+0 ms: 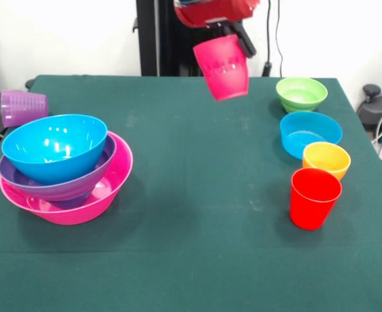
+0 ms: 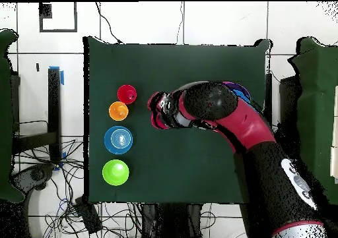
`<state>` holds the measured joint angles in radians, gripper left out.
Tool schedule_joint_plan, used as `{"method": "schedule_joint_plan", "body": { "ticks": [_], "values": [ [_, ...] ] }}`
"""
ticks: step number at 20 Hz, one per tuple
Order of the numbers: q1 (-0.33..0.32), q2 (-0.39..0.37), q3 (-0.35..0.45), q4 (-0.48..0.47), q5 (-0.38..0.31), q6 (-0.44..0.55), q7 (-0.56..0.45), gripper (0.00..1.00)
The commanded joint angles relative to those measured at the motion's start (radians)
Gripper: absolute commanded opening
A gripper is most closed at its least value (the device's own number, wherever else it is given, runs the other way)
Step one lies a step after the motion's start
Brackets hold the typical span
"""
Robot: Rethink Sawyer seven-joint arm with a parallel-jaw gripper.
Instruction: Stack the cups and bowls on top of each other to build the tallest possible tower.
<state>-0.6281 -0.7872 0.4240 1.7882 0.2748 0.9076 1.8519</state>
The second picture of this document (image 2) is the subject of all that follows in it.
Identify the magenta plastic cup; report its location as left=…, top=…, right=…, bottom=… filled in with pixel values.
left=150, top=112, right=171, bottom=131

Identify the purple plastic bowl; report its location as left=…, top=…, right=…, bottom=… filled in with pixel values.
left=222, top=81, right=251, bottom=98

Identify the large light blue plastic bowl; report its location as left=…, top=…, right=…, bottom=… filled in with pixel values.
left=232, top=89, right=252, bottom=104

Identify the red plastic cup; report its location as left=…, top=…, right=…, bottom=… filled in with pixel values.
left=117, top=84, right=137, bottom=105

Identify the dark green tablecloth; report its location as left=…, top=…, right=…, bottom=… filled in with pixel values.
left=83, top=36, right=273, bottom=206

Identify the orange plastic cup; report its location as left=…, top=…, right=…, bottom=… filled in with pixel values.
left=108, top=101, right=129, bottom=122

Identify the shallow light blue plastic bowl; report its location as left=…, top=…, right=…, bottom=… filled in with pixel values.
left=104, top=125, right=133, bottom=155

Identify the green plastic bowl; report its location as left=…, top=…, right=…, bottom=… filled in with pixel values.
left=102, top=159, right=130, bottom=187

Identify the black power adapter box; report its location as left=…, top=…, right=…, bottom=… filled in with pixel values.
left=75, top=196, right=102, bottom=235

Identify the dark gray floor stand base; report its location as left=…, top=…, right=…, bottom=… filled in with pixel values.
left=11, top=163, right=56, bottom=193

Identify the green cloth covered side table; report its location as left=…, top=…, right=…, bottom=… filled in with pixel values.
left=287, top=36, right=338, bottom=210
left=0, top=28, right=24, bottom=203

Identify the thin black floor cable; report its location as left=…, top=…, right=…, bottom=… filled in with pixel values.
left=94, top=1, right=123, bottom=44

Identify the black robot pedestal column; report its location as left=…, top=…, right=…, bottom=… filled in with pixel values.
left=141, top=203, right=203, bottom=238

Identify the tangle of floor cables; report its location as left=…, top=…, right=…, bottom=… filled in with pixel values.
left=13, top=138, right=138, bottom=238

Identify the dark square floor frame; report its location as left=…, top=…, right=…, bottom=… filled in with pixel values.
left=38, top=1, right=78, bottom=33

